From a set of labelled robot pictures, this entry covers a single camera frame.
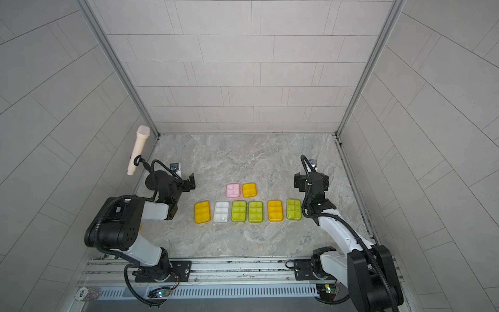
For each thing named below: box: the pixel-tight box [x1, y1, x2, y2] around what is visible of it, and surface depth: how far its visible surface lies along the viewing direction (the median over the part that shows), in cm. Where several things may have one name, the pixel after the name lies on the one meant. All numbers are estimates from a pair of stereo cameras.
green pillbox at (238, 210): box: [231, 200, 247, 223], surface depth 87 cm
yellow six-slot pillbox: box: [194, 200, 211, 225], surface depth 87 cm
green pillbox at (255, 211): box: [248, 200, 264, 223], surface depth 88 cm
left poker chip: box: [74, 286, 90, 301], surface depth 62 cm
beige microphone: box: [126, 124, 151, 177], surface depth 80 cm
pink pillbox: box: [226, 183, 241, 198], surface depth 94 cm
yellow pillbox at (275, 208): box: [267, 200, 283, 222], surface depth 87 cm
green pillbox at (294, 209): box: [286, 198, 302, 221], surface depth 88 cm
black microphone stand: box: [133, 154, 170, 191], surface depth 82 cm
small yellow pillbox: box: [242, 182, 258, 198], surface depth 95 cm
